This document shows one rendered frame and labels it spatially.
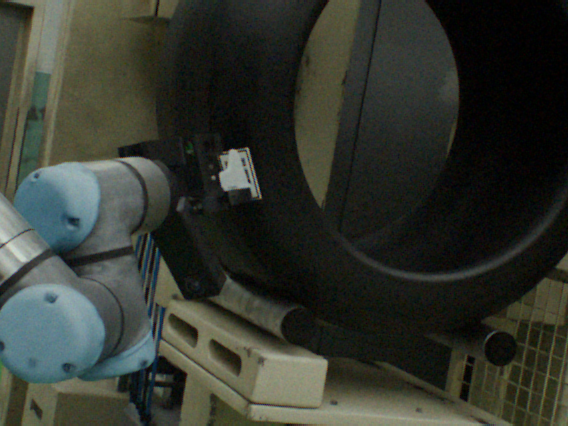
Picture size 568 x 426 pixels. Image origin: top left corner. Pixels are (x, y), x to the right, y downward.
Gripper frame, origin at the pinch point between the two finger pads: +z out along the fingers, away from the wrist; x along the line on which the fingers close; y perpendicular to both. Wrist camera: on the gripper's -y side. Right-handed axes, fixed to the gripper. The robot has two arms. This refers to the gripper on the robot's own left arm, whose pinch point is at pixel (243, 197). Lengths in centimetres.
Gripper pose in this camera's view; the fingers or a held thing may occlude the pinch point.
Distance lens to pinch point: 135.0
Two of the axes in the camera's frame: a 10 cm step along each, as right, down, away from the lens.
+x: -8.7, 1.6, 4.6
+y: -1.9, -9.8, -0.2
